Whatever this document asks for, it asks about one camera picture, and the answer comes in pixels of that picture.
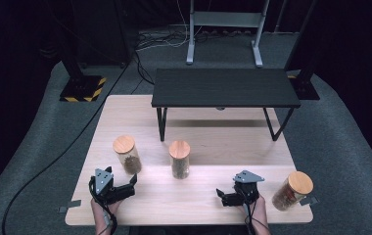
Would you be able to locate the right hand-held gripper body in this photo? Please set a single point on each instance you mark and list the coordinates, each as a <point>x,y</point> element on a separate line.
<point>247,177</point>

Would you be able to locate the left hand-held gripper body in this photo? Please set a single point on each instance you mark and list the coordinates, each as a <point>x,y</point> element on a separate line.
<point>104,181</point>

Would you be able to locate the glass jar of dark-brown spice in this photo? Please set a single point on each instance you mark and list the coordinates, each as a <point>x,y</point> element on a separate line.
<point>123,144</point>

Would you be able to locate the glass jar of red chilies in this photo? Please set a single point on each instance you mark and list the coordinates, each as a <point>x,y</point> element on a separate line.
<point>300,182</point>

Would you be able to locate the glass jar of grey-brown spice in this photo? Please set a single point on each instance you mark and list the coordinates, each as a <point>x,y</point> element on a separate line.
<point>179,149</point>

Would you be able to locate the black shelf riser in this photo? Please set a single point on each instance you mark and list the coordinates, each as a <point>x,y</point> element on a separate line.
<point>226,88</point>

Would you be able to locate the person's left hand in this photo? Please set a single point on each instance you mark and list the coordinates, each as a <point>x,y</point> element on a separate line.
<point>104,212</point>

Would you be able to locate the person's right hand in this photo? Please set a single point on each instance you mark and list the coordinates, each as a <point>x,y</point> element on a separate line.
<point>258,210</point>

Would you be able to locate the grey tape piece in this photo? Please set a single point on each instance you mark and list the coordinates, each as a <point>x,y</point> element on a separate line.
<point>70,205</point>
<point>308,201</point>

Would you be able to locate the black stand with striped base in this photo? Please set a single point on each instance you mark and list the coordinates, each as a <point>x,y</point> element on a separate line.
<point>83,88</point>

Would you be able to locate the black stand with plain base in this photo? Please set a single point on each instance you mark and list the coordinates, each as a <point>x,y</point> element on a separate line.
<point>303,86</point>

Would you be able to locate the grey metal stand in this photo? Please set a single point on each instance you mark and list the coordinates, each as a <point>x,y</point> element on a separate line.
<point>226,19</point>

